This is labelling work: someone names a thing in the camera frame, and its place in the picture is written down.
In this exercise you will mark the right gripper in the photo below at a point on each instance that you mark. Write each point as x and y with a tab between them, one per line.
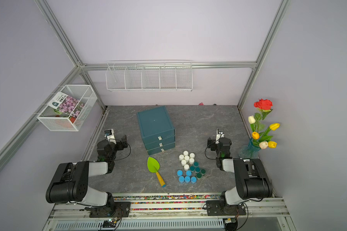
212	141

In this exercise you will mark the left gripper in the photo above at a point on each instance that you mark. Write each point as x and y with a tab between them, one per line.
124	142

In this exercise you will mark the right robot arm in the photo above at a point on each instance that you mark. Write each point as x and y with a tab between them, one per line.
251	179

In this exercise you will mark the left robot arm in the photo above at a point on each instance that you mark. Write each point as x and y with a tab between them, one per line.
70	183

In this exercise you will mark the teal drawer cabinet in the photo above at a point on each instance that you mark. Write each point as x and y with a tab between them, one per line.
157	130

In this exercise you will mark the teal glass vase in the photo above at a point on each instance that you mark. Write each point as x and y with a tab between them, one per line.
249	151

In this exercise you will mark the artificial flower bouquet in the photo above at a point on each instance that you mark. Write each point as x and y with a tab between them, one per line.
260	136

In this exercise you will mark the purple flower seed packet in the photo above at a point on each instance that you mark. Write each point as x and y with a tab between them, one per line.
65	105

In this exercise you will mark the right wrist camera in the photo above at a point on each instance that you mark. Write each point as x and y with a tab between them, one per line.
219	135

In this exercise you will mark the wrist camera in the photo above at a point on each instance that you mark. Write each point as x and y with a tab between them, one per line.
219	135
110	134

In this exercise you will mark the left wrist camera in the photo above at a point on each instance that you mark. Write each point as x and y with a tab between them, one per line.
110	134

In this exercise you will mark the green trowel yellow handle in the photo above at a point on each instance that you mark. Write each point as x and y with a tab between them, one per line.
154	166

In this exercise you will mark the white wire basket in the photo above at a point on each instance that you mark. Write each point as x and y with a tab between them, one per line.
53	122

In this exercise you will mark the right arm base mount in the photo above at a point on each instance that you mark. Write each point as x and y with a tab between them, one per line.
225	208

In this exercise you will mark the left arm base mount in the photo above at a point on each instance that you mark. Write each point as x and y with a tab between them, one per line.
114	210

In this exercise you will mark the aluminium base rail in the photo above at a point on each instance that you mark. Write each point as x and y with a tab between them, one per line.
174	212

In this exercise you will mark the white wire wall shelf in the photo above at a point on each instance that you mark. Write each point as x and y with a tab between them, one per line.
149	75

